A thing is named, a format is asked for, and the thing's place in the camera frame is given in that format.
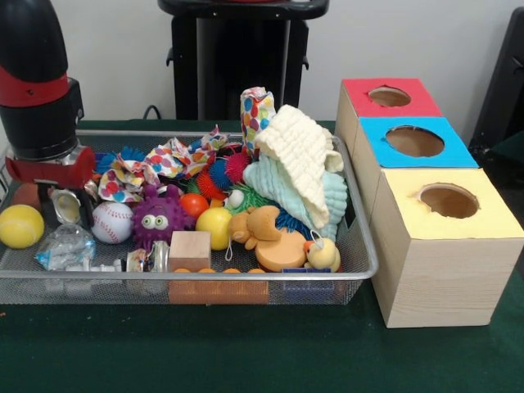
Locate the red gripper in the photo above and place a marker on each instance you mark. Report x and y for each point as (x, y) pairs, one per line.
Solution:
(57, 170)

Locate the crushed silver can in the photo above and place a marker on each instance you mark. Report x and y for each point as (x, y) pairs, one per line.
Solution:
(67, 206)

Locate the clear plastic blue label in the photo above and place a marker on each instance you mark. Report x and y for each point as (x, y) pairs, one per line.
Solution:
(65, 247)

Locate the multicolour polka dot cloth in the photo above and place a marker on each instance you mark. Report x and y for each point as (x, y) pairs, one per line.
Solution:
(176, 157)
(258, 113)

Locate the cream knit cloth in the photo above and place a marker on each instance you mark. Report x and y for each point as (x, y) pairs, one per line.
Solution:
(301, 155)

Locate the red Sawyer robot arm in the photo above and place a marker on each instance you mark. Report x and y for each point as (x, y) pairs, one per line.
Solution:
(37, 74)

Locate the shallow clear mesh bin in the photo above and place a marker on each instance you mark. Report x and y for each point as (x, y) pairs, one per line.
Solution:
(360, 246)

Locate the wooden box with three holes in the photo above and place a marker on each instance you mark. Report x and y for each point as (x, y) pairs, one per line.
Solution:
(446, 262)

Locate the white baseball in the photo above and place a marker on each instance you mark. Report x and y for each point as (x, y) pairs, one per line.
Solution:
(112, 223)

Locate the purple googly-eyed monster toy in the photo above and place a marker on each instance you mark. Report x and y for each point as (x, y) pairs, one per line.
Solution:
(161, 221)

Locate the wooden cube block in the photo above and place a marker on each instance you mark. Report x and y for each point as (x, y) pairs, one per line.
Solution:
(189, 250)

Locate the small yellow ball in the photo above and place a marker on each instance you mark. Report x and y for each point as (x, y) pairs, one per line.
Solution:
(214, 228)

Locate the mint green cloth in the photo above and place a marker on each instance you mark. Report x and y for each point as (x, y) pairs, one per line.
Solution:
(272, 187)

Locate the orange foam duck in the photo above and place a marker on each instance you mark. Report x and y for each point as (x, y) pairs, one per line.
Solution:
(270, 243)

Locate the small yellow rubber duck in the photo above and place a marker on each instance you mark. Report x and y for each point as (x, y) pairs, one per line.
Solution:
(322, 255)

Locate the black chair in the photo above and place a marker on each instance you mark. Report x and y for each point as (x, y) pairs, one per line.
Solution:
(503, 90)

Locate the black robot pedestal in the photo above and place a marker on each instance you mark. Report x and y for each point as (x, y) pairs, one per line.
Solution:
(246, 57)

